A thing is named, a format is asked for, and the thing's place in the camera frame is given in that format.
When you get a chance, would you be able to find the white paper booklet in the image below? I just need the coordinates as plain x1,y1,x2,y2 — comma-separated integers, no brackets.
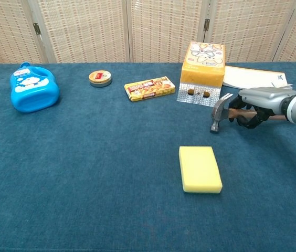
223,65,293,91

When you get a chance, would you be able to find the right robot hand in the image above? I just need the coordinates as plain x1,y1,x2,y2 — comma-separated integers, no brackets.
228,87,296,130

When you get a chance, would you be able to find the blue table cloth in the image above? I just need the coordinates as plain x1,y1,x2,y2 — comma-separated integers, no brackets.
0,61,296,252

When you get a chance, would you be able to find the wooden handle claw hammer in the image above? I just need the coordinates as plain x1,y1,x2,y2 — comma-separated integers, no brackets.
210,93,288,134

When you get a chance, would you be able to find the woven folding screen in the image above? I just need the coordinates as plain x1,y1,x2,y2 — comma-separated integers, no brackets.
0,0,296,68

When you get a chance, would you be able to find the yellow cartoon tissue pack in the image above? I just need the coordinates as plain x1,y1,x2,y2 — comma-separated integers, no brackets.
176,41,226,107

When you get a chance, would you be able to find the yellow curry box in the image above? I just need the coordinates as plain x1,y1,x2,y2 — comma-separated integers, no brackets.
124,76,176,102

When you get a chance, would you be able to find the round yellow tin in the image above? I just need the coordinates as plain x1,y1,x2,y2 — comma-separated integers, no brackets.
88,70,113,88

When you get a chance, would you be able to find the blue detergent bottle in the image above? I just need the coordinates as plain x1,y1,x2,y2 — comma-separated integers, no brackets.
9,61,60,113

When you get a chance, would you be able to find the yellow sponge block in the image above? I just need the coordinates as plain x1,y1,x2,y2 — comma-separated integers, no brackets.
178,146,223,194

